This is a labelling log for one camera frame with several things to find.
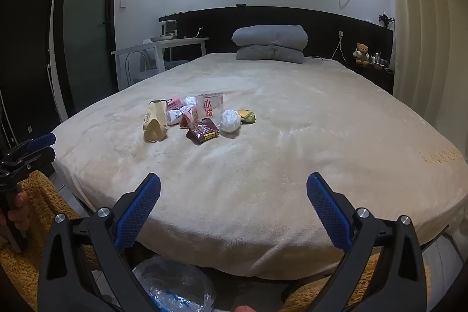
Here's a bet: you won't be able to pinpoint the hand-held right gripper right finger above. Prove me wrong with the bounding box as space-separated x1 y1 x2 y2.
306 172 428 312

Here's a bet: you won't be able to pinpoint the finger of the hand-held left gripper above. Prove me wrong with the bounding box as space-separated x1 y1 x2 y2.
3 133 58 161
3 147 56 178

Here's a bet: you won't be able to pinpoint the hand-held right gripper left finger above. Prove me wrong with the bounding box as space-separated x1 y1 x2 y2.
37 172 162 312

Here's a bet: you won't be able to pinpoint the clear plastic bag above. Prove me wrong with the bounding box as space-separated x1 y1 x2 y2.
132 255 217 312

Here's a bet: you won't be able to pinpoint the brown paper bag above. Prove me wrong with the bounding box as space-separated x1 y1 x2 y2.
142 100 169 143

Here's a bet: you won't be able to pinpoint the maroon snack packet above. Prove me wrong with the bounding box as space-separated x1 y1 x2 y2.
186 118 220 145

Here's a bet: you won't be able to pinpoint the white printed wrapper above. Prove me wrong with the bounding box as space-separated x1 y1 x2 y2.
166 106 192 126

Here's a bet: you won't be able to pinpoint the pink triangular carton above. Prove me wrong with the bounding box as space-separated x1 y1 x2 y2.
179 106 200 129

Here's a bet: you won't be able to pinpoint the yellow green packet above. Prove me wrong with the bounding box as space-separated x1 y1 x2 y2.
238 109 257 125

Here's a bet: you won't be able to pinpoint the white carton with red print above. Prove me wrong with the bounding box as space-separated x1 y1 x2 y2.
195 93 224 123

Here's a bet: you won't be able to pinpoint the white plastic ball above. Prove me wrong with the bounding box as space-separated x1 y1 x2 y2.
219 109 242 134

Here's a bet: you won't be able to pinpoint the person's left hand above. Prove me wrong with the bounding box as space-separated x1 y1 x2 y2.
6 191 31 234

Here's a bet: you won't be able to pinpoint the yellow fuzzy rug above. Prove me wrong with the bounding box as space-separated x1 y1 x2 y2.
0 170 381 312

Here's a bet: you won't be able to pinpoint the bed with beige blanket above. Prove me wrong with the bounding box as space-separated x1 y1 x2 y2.
51 52 468 280

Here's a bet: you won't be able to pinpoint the black wardrobe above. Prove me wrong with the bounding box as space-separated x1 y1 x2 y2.
0 0 63 154

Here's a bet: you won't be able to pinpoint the white chair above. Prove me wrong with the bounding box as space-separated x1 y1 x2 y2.
124 48 191 83

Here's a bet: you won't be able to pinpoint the frosted glass door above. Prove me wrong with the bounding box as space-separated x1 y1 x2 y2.
58 0 121 115

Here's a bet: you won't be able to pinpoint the black nightstand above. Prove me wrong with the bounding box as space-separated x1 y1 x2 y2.
349 60 395 96

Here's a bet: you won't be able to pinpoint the white desk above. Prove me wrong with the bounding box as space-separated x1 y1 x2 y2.
111 37 209 90

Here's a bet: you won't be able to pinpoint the small bottles group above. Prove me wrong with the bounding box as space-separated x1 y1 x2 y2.
370 51 393 72

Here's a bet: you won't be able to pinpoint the teddy bear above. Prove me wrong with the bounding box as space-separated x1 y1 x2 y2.
352 43 371 65

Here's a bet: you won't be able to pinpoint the grey pillow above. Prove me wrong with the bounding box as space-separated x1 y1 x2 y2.
236 45 305 64

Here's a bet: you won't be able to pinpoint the small white appliance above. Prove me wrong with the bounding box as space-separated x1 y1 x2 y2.
160 20 179 39

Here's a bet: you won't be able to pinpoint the black headboard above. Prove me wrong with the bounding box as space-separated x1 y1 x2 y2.
159 6 395 95

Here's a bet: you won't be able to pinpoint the grey pillows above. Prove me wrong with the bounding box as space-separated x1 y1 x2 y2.
231 25 308 51

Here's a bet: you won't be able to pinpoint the black figurine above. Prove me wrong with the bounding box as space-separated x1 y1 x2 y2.
378 10 395 30

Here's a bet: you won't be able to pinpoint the cream curtain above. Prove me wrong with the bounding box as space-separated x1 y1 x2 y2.
376 0 468 168

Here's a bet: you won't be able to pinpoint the white charging cable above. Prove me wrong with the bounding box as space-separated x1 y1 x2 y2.
308 30 347 68

